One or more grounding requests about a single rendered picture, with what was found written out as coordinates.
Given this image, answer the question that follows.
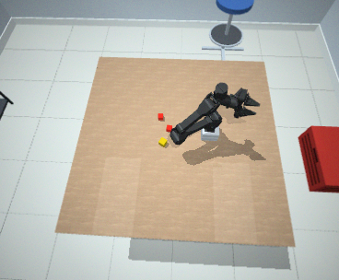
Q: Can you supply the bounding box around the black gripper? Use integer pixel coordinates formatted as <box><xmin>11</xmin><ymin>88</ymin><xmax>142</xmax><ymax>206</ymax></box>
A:
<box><xmin>224</xmin><ymin>89</ymin><xmax>261</xmax><ymax>118</ymax></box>

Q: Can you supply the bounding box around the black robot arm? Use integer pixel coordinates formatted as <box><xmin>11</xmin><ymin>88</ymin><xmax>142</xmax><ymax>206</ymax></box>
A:
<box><xmin>169</xmin><ymin>82</ymin><xmax>228</xmax><ymax>145</ymax></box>

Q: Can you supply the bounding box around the yellow cube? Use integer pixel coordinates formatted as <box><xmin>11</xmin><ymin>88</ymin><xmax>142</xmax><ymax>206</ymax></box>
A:
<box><xmin>158</xmin><ymin>137</ymin><xmax>168</xmax><ymax>147</ymax></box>

